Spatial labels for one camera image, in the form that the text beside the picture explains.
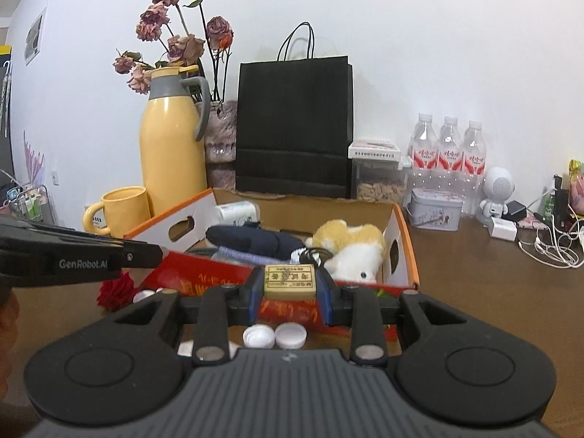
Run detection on navy fabric pouch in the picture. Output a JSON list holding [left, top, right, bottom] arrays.
[[205, 223, 304, 265]]

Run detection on clear nut container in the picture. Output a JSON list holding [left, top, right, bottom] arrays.
[[349, 138, 408, 204]]

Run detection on black paper bag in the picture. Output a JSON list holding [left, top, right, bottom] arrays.
[[235, 22, 354, 199]]

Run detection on grey tin box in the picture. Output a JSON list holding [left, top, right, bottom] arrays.
[[405, 188, 465, 231]]

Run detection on yellow snack packet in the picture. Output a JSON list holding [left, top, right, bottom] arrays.
[[568, 160, 584, 213]]

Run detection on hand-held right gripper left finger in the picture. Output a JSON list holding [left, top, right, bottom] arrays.
[[116, 267, 265, 368]]

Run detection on fuzzy pink vase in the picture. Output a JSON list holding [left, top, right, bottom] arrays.
[[196, 100, 238, 190]]

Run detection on white wipes packet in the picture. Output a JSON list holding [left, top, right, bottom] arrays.
[[215, 201, 262, 229]]

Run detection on wire storage rack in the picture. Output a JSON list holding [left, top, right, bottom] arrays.
[[7, 182, 55, 226]]

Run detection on dark green bottle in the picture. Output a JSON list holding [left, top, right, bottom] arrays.
[[543, 176, 571, 226]]

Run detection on purple flower wall sticker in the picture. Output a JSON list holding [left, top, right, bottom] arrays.
[[23, 130, 46, 188]]

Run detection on yellow mug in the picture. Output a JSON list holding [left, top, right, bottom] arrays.
[[82, 186, 152, 237]]

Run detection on red cardboard box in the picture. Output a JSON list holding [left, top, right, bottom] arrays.
[[123, 187, 420, 329]]

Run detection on yellow thermos jug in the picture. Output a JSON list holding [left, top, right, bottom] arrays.
[[139, 66, 211, 217]]

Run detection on dried pink roses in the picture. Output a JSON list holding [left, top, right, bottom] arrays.
[[113, 0, 235, 101]]

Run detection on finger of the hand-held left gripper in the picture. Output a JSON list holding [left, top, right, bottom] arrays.
[[98, 236, 164, 271]]

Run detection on beige rubber eraser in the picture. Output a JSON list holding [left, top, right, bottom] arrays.
[[264, 265, 318, 302]]

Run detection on white cables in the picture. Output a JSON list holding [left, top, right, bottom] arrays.
[[518, 219, 584, 268]]

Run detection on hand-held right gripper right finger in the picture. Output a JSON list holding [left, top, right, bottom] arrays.
[[316, 267, 461, 368]]

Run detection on grey cabinet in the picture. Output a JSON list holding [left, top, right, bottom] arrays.
[[0, 18, 14, 188]]

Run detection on white robot speaker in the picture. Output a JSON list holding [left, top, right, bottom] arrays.
[[477, 166, 516, 222]]

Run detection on black power cable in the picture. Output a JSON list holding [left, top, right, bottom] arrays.
[[299, 246, 334, 274]]

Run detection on wall poster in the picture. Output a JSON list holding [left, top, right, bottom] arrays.
[[24, 7, 47, 65]]

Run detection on yellow white plush sheep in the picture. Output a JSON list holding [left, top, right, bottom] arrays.
[[305, 220, 386, 284]]

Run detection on red rose flower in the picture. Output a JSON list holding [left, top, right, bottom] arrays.
[[97, 271, 137, 313]]

